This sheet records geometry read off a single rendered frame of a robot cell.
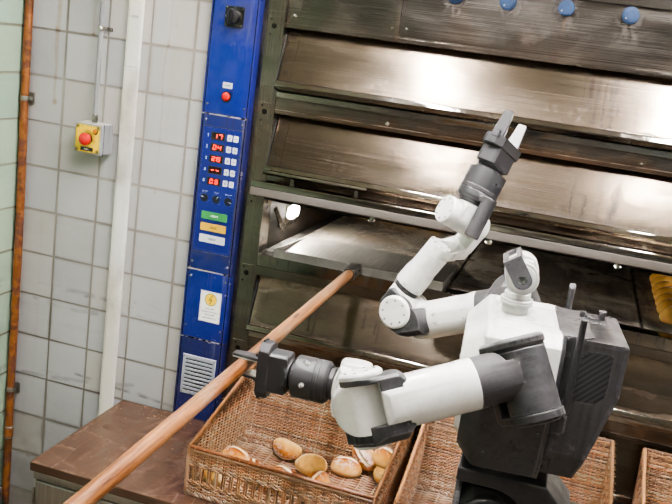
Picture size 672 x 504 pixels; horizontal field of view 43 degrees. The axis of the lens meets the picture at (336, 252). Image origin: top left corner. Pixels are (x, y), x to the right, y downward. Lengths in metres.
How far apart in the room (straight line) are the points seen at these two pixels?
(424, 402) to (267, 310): 1.42
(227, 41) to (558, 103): 1.00
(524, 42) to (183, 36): 1.05
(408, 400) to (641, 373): 1.33
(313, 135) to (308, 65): 0.21
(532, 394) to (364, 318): 1.30
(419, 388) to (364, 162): 1.28
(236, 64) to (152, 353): 1.03
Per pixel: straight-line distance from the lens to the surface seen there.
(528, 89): 2.53
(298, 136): 2.69
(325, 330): 2.74
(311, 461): 2.66
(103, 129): 2.89
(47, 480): 2.71
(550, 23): 2.54
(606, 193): 2.55
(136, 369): 3.08
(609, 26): 2.54
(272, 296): 2.80
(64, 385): 3.26
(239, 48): 2.70
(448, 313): 1.96
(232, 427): 2.76
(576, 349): 1.61
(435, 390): 1.45
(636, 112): 2.52
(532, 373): 1.49
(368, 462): 2.69
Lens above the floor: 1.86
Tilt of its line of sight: 13 degrees down
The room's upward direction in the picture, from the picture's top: 8 degrees clockwise
